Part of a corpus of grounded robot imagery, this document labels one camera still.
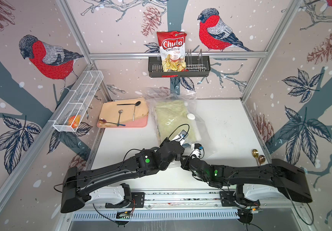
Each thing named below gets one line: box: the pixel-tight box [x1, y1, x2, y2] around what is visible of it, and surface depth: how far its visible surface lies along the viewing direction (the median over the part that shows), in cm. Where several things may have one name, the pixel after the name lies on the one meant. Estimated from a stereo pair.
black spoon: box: [116, 101, 141, 107], surface depth 120 cm
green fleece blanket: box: [155, 99, 197, 143], surface depth 95 cm
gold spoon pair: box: [251, 148, 266, 167], surface depth 90 cm
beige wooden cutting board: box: [99, 97, 149, 124], surface depth 117 cm
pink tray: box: [96, 112, 150, 129], surface depth 109 cm
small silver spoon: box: [116, 109, 124, 127], surface depth 116 cm
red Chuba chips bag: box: [156, 30, 188, 73], surface depth 84 cm
